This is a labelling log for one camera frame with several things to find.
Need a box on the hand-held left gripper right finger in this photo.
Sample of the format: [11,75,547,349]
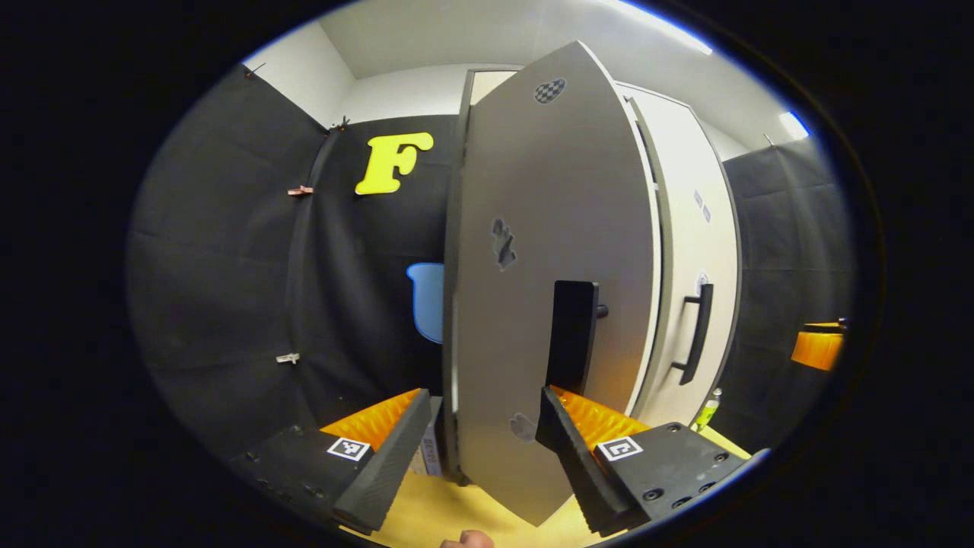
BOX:
[535,384,750,537]

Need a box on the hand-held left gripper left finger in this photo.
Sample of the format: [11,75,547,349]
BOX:
[228,388,433,535]

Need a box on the white grey shoe cabinet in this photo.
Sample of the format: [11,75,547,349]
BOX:
[440,67,526,488]

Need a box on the white cabinet door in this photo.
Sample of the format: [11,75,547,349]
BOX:
[445,40,663,527]
[618,82,743,429]

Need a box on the small printed box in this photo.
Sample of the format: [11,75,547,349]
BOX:
[411,419,444,478]

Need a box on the black backdrop cloth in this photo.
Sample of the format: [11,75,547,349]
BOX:
[126,65,465,465]
[708,137,857,457]

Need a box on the green bottle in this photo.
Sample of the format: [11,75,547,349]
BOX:
[691,388,724,432]

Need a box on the black right door handle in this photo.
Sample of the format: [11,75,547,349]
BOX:
[670,283,716,387]

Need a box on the black door handle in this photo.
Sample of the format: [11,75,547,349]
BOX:
[670,283,716,387]
[545,279,611,394]

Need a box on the black left door handle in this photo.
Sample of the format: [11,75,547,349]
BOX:
[545,279,611,394]

